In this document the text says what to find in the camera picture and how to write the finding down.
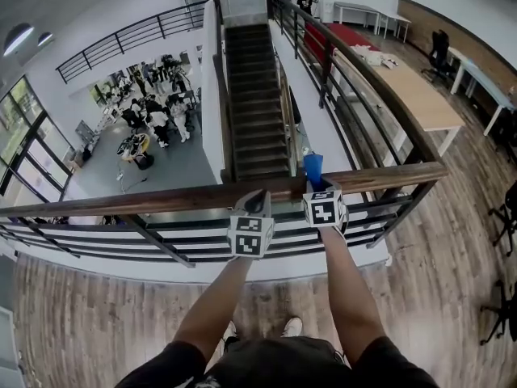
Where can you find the person's right forearm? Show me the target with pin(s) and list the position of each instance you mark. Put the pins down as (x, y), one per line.
(347, 289)

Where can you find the white table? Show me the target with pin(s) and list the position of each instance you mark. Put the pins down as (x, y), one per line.
(398, 18)
(355, 5)

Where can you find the light blue top table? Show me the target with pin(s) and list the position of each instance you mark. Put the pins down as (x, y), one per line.
(484, 77)

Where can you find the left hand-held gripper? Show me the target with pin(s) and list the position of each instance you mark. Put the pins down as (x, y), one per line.
(248, 239)

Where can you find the round yellow table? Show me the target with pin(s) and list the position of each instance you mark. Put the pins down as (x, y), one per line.
(133, 146)

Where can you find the long light wooden table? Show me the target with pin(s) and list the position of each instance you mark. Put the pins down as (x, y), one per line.
(416, 95)

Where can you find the red carpet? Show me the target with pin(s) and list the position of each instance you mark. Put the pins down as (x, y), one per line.
(347, 36)

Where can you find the dark wooden staircase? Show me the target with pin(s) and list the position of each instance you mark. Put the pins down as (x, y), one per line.
(254, 107)

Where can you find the black metal balcony railing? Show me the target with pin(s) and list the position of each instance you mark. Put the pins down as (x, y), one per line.
(118, 43)

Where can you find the black-framed glass entrance doors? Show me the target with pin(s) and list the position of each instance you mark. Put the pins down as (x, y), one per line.
(40, 152)

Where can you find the black office chair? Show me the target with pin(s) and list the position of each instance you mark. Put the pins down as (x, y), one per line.
(512, 216)
(505, 317)
(440, 51)

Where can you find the person's right white shoe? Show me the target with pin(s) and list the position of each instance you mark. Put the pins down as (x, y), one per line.
(292, 326)

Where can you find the wooden-topped black metal railing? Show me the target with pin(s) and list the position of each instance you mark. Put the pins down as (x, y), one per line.
(161, 198)
(404, 111)

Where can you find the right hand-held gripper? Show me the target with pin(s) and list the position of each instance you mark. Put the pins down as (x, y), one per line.
(325, 210)

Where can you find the person's left forearm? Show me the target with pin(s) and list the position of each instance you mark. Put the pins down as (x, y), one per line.
(218, 297)

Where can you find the person's black shirt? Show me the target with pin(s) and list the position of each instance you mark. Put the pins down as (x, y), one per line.
(282, 362)

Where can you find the round ceiling lamp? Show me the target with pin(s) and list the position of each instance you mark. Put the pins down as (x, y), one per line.
(44, 39)
(18, 39)

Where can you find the grey metal rack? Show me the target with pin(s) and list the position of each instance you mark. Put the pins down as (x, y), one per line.
(87, 132)

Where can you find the cardboard box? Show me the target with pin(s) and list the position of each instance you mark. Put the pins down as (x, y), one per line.
(75, 157)

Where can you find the blue cloth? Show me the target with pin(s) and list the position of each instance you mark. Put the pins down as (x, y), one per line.
(313, 168)

